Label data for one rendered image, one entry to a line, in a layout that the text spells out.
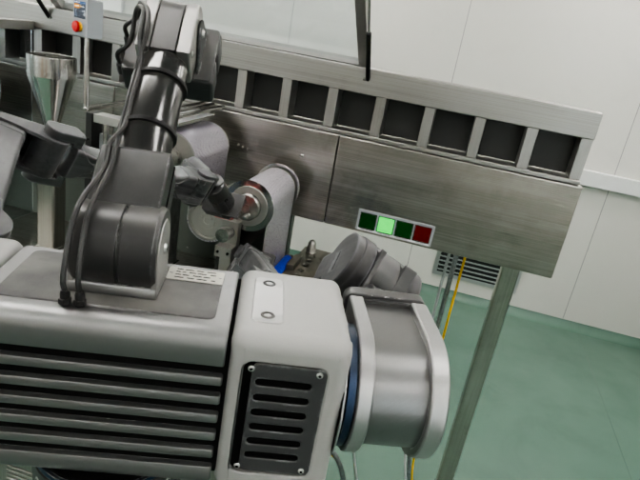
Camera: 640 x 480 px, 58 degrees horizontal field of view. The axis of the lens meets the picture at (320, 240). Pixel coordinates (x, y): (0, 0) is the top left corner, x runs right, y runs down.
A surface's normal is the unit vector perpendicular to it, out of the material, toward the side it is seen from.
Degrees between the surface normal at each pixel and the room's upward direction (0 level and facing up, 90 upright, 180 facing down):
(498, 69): 90
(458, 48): 90
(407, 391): 57
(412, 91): 90
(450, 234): 90
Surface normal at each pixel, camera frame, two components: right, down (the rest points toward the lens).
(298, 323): 0.17, -0.92
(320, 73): -0.25, 0.30
